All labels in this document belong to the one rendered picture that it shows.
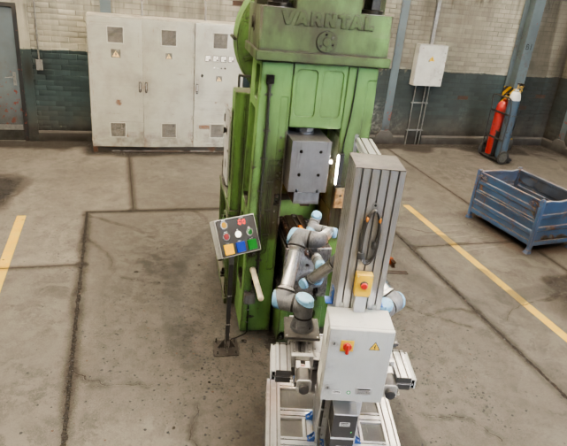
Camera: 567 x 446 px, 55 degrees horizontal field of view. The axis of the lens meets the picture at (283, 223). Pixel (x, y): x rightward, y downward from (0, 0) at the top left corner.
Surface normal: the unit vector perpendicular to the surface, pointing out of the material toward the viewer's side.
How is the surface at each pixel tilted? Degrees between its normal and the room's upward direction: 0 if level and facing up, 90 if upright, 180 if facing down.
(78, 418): 0
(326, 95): 90
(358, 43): 90
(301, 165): 90
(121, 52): 90
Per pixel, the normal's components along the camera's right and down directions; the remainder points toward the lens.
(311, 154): 0.19, 0.42
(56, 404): 0.09, -0.91
